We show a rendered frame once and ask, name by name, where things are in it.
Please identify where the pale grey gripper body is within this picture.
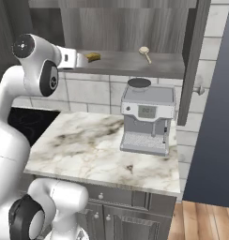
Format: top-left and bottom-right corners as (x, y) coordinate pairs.
(74, 52), (89, 69)

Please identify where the yellow sponge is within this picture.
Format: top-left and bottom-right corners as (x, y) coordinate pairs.
(84, 52), (102, 63)

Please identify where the tan dish brush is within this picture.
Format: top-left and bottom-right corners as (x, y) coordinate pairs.
(138, 46), (153, 66)

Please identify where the grey wood cabinet door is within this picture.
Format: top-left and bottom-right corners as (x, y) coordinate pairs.
(0, 0), (30, 95)
(176, 0), (212, 127)

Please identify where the grey base cabinet door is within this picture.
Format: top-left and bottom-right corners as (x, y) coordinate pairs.
(78, 202), (105, 240)
(102, 204), (161, 240)

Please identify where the black glass hob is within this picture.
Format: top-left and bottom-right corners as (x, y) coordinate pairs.
(7, 106), (62, 148)

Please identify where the grey espresso coffee machine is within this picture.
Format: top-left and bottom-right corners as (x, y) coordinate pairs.
(119, 77), (177, 158)

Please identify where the grey drawer front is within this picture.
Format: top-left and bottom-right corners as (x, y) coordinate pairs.
(86, 185), (133, 206)

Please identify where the dark blue tall panel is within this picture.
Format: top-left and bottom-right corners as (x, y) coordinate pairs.
(181, 0), (229, 209)

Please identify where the grey wood wall cabinet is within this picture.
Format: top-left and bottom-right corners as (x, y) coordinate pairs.
(27, 0), (199, 80)

